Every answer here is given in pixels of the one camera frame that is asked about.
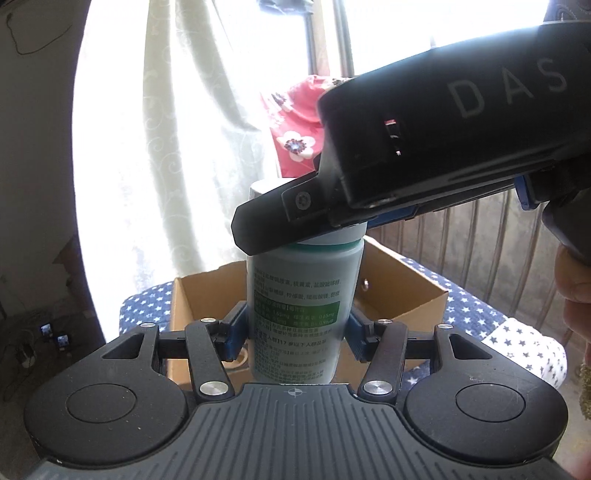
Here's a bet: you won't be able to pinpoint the cardboard box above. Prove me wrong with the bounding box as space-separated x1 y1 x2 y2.
168 235 451 393

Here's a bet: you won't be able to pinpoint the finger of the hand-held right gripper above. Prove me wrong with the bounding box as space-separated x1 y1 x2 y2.
416 174 543 217
232 157 416 256

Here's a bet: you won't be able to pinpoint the white patterned curtain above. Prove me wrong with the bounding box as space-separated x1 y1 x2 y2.
76 0 324 301

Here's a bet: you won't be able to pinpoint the person's right hand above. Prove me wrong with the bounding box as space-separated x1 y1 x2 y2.
556 242 591 365

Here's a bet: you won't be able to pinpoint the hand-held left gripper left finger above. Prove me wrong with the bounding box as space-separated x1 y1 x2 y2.
88 301 250 401

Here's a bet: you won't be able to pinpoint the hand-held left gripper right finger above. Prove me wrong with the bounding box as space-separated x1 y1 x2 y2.
345 307 506 401

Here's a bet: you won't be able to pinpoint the black floor cables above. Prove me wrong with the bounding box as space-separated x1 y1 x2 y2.
0 332 42 402

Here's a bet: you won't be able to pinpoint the red floral cloth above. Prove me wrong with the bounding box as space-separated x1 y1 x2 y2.
261 74 352 178

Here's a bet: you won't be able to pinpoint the white towel with blue stars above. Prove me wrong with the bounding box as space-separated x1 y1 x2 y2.
482 318 568 393

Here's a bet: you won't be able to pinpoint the metal railing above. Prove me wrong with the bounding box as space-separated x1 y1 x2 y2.
392 203 559 278

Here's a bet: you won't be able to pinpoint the white pill bottle green label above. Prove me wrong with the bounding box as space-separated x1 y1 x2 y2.
246 180 368 384

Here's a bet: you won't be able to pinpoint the window frame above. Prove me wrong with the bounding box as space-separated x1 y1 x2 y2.
259 0 358 79

